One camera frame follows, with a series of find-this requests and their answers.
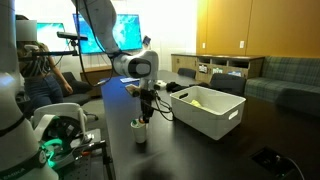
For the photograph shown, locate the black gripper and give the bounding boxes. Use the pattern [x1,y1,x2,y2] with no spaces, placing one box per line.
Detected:
[138,87,158,125]

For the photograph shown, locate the yellow towel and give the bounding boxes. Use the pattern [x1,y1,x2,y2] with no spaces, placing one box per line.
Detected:
[189,99,204,109]

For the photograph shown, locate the white plastic basket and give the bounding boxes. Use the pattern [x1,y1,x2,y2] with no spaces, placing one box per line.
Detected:
[169,85,247,141]

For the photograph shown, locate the white ceramic mug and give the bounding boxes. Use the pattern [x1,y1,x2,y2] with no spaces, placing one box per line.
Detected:
[129,118,149,145]

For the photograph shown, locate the crumpled white cloth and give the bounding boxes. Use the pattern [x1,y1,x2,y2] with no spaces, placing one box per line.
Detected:
[155,79,168,91]

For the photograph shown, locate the black cloth bundle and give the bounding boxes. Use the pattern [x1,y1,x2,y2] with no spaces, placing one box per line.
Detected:
[165,81,190,93]

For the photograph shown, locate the black office chair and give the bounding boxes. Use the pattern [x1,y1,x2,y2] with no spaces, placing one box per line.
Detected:
[61,71,100,122]
[209,73,247,98]
[177,67,197,80]

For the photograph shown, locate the wooden low TV cabinet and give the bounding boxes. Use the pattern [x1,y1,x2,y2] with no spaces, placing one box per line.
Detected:
[79,64,116,98]

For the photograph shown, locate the black mounting platform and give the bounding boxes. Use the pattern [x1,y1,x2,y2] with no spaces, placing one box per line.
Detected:
[56,128,116,180]

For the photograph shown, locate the wooden sideboard with shelves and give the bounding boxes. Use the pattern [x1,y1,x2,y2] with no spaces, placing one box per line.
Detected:
[170,53,266,85]

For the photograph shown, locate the person in striped top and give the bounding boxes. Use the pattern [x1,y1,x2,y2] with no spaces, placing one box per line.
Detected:
[14,13,74,109]

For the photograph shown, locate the table power outlet box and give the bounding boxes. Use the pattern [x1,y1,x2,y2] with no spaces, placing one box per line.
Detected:
[250,146,306,180]

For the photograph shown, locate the grey plaid sofa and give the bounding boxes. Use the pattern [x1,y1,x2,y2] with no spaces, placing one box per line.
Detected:
[244,55,320,117]

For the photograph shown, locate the wrist mounted camera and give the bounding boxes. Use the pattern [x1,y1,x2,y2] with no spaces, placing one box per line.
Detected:
[125,83,143,98]

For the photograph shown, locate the dark wall control panel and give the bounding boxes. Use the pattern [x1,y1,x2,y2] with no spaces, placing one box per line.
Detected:
[142,35,152,47]

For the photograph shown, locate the blue wall display screen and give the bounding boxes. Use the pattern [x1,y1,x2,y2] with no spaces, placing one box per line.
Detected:
[35,13,144,55]

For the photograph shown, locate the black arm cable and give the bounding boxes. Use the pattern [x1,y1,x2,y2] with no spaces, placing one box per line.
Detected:
[74,0,175,122]

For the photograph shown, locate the black camera on stand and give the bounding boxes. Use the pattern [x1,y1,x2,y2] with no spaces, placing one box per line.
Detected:
[32,31,90,57]

